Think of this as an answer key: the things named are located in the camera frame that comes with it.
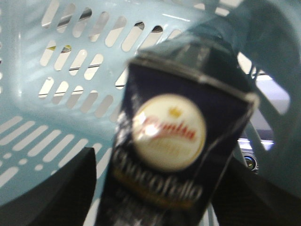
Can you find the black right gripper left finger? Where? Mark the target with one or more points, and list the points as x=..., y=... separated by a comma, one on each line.
x=64, y=199

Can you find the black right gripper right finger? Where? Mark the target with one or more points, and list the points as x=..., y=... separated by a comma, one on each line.
x=243, y=198

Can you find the chocolate cookie box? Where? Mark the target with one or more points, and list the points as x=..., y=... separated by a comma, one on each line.
x=185, y=104

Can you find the light blue plastic basket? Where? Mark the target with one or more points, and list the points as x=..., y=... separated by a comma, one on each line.
x=64, y=69

